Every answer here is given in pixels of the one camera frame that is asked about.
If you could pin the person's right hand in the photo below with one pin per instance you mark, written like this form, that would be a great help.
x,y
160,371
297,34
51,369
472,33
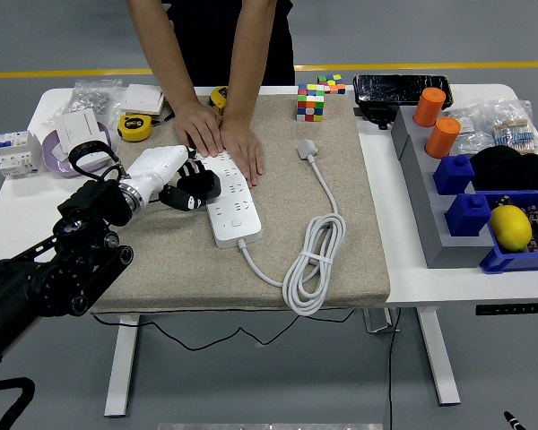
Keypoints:
x,y
199,130

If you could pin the person's left hand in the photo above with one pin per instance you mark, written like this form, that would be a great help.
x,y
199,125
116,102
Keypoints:
x,y
244,148

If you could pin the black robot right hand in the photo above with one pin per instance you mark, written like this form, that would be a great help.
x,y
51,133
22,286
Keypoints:
x,y
511,421

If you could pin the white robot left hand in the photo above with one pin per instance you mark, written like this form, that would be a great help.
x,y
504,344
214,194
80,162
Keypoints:
x,y
159,165

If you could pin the black power adapter plug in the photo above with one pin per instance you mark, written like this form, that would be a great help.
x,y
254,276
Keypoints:
x,y
208,183

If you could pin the white power strip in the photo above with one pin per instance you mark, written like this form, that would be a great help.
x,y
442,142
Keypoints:
x,y
235,219

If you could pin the person's left forearm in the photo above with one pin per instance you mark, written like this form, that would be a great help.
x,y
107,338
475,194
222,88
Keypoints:
x,y
251,58

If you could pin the person's right forearm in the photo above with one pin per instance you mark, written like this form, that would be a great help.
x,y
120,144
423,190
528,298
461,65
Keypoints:
x,y
166,58

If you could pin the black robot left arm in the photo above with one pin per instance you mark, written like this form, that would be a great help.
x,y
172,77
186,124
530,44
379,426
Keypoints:
x,y
72,269

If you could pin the large Rubik's cube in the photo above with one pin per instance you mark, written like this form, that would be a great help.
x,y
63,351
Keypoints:
x,y
310,105

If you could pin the clear bag of screws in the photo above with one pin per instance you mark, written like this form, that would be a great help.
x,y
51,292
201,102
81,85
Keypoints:
x,y
94,97

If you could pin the white table leg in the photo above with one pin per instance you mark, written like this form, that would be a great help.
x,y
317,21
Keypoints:
x,y
439,358
118,372

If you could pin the person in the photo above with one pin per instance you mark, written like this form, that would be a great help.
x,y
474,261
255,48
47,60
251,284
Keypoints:
x,y
215,36

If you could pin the grey-brown mat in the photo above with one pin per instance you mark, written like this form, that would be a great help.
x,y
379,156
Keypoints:
x,y
184,260

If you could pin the purple bowl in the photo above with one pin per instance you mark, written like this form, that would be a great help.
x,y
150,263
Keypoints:
x,y
54,165

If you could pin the small Rubik's cube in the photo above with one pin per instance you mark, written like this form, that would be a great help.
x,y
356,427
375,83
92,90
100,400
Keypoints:
x,y
332,84

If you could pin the black table control panel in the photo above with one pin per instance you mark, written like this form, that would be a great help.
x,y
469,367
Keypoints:
x,y
511,309

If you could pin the black plastic holder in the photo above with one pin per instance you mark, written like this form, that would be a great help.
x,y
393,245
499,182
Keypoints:
x,y
376,115

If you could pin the white circuit breaker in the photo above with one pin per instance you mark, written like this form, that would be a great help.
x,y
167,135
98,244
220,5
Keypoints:
x,y
15,154

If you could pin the blue plastic bin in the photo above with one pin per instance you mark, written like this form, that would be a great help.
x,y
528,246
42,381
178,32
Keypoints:
x,y
520,262

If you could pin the black plastic-wrapped tray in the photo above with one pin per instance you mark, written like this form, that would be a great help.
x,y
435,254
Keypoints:
x,y
399,88

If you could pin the grey stepped stand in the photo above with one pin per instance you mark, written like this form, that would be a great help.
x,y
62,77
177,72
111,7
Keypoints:
x,y
423,201

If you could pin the orange cylinder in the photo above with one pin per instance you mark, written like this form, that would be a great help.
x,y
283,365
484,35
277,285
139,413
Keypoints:
x,y
443,139
429,107

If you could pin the yellow lemon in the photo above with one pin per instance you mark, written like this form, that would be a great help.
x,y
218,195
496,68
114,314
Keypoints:
x,y
511,228

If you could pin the blue block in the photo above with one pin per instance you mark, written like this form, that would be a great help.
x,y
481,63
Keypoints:
x,y
453,177
466,217

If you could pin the clear plastic bag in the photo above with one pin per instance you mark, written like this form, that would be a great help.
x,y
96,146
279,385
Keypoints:
x,y
473,127

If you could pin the black cloth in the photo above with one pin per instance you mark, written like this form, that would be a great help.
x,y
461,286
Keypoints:
x,y
511,170

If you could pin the clear bag of resistors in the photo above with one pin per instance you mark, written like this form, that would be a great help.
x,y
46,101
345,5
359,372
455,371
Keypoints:
x,y
518,130

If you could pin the white switch box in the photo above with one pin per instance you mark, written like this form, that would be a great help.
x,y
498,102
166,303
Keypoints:
x,y
141,99

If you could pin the white wall socket panel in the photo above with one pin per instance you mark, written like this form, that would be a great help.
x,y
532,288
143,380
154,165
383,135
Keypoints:
x,y
92,161

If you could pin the white blank switch plate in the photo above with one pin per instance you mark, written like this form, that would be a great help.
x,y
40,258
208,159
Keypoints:
x,y
76,125

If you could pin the metal under-table bracket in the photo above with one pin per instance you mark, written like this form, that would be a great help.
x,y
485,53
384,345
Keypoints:
x,y
379,320

